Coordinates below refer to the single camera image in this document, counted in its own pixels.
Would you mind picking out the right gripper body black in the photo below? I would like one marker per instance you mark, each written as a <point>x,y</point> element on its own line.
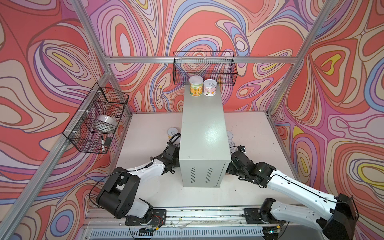
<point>232,169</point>

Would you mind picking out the pink labelled can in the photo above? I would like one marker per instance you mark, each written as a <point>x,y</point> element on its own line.
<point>209,87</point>

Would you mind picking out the orange green labelled can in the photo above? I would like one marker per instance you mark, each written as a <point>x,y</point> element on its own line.
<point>196,86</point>

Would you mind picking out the green circuit board right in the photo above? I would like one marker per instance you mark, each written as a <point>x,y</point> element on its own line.
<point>271,230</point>

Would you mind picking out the black wire basket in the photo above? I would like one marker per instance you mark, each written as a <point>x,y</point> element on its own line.
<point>82,133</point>
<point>217,65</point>

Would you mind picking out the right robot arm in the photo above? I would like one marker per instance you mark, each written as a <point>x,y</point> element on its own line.
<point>335,216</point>

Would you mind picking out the silver tape roll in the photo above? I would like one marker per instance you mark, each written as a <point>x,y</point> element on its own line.
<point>105,123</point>

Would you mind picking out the can right row back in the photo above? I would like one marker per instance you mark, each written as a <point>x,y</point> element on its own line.
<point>230,135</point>

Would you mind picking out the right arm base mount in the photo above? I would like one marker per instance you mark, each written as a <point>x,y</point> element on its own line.
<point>257,216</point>

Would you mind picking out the black wire basket back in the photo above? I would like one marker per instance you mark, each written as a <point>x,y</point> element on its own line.
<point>217,65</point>

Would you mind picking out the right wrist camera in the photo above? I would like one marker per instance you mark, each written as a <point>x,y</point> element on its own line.
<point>242,149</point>

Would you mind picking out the green circuit board left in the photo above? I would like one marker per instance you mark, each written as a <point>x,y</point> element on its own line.
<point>147,231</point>

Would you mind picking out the green circuit board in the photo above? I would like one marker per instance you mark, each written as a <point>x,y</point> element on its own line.
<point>271,230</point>
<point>147,231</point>

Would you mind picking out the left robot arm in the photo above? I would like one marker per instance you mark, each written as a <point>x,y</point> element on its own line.
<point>118,194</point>

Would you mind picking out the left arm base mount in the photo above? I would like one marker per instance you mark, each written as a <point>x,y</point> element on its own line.
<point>156,217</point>

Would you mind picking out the grey metal cabinet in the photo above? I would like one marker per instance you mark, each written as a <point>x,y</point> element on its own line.
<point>204,149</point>

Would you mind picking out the can left row back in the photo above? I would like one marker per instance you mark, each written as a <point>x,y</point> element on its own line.
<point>172,131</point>

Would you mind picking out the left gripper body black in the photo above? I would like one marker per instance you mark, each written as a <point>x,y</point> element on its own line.
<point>176,163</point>

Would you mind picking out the black wire basket left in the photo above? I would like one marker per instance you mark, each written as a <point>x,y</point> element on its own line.
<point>82,133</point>

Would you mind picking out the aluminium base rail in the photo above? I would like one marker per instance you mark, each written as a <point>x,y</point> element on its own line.
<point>201,223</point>

